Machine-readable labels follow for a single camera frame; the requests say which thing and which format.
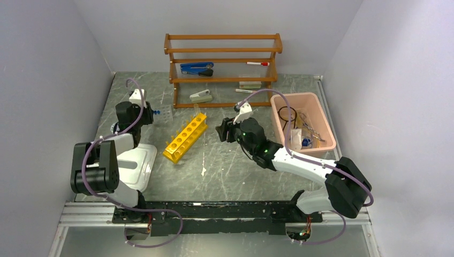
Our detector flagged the clear well plate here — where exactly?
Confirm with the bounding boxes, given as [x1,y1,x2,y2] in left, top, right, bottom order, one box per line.
[153,105,173,124]

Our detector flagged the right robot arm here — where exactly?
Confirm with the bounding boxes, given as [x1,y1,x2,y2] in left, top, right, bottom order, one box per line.
[215,118,372,222]

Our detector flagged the blue hexagonal base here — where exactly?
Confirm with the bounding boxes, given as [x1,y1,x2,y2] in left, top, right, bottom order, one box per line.
[301,138,314,148]

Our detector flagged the white stapler on block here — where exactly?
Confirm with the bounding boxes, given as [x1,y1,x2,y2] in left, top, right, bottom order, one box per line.
[190,89,213,103]

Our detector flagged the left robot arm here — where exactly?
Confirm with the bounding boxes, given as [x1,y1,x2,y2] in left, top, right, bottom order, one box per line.
[70,101,157,223]

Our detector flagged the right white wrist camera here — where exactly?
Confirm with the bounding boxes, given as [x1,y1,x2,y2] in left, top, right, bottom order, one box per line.
[233,102,253,124]

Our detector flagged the red white marker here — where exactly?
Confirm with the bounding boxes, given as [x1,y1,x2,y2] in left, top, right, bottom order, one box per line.
[246,62,270,66]

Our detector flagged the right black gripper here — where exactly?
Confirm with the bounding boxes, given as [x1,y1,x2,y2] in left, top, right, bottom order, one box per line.
[216,113,255,155]

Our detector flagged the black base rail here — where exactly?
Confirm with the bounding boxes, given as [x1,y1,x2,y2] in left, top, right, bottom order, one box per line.
[112,200,322,237]

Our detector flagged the blue black clamp tool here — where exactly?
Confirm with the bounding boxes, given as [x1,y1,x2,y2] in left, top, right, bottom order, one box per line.
[180,62,214,77]

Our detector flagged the large clear glass tube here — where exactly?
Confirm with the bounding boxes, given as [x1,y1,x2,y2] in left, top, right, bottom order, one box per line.
[193,104,201,117]

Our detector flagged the blue white tape roll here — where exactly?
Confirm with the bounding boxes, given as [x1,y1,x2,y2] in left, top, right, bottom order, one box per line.
[110,122,119,134]

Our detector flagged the clear plastic bag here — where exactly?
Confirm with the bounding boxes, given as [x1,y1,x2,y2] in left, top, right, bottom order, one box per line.
[290,128,302,151]

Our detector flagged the wooden shelf rack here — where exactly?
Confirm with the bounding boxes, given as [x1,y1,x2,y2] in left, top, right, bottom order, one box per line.
[164,33,283,109]

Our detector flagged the white plastic lid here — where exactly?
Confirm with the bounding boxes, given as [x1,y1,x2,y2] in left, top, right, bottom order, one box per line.
[117,143,157,192]

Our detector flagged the orange white pen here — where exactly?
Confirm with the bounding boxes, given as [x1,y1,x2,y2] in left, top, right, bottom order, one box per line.
[235,88,257,94]

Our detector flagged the yellow test tube rack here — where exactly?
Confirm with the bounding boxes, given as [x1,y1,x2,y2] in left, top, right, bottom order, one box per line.
[162,112,208,164]

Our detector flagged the black ring cable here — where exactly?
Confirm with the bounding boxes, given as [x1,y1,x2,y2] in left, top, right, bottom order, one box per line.
[277,105,298,129]

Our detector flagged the metal crucible tongs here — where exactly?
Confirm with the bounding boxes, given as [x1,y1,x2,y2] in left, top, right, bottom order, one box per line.
[297,112,325,142]

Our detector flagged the pink plastic bin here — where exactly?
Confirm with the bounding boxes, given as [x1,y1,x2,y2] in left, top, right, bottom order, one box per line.
[270,93,337,157]

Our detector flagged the white green box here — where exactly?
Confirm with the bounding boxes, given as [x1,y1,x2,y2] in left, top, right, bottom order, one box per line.
[239,81,262,89]

